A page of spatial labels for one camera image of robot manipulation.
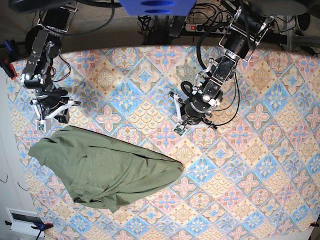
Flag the blue orange clamp top left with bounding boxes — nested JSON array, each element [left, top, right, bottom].
[[0, 39, 18, 80]]

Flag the green t-shirt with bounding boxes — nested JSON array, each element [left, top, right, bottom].
[[28, 126, 184, 212]]

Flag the orange clamp bottom right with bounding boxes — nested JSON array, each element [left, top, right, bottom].
[[309, 222, 320, 228]]

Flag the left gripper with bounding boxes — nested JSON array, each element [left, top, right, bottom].
[[169, 91, 218, 130]]

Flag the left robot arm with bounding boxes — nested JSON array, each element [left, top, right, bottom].
[[169, 3, 275, 136]]

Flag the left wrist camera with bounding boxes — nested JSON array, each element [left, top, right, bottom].
[[173, 123, 188, 136]]

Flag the patterned tablecloth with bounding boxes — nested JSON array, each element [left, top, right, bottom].
[[5, 46, 320, 240]]

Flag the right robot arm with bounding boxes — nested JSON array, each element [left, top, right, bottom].
[[20, 3, 80, 131]]

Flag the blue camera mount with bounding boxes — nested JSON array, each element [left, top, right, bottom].
[[119, 0, 196, 16]]

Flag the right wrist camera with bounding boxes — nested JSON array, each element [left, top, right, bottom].
[[36, 119, 52, 133]]

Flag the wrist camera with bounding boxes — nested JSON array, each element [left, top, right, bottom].
[[36, 119, 52, 133], [173, 123, 188, 136]]

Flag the blue orange clamp bottom left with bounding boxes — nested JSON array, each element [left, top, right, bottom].
[[4, 220, 54, 232]]

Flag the white power strip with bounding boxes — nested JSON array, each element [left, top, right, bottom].
[[184, 23, 227, 34]]

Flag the blue orange clamp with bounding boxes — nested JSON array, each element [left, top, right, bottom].
[[0, 39, 18, 80], [4, 220, 54, 232]]

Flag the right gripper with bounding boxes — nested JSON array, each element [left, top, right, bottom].
[[30, 91, 80, 125]]

